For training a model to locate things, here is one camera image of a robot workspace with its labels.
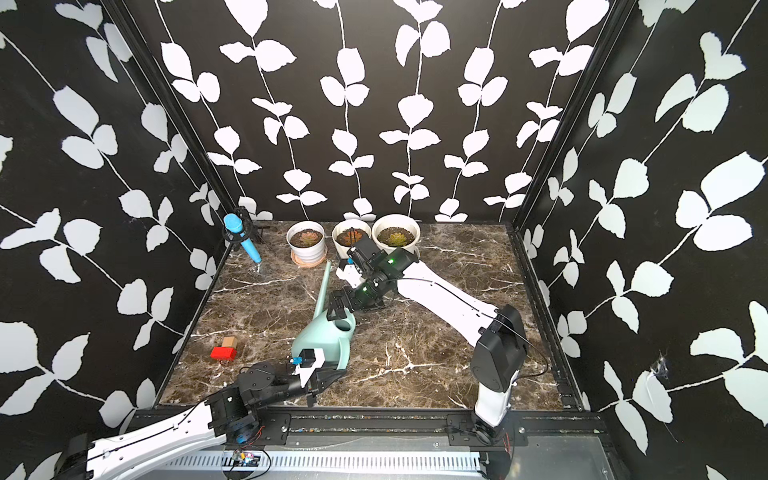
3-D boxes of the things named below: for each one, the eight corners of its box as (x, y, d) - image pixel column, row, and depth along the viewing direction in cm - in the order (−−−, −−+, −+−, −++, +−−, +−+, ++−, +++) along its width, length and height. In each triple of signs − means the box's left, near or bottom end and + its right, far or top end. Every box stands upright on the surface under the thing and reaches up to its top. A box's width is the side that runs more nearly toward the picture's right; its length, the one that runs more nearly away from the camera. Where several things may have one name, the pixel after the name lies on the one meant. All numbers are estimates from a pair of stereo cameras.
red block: (212, 360, 87) (208, 357, 85) (217, 349, 89) (212, 346, 87) (235, 360, 87) (231, 357, 85) (238, 349, 89) (235, 346, 87)
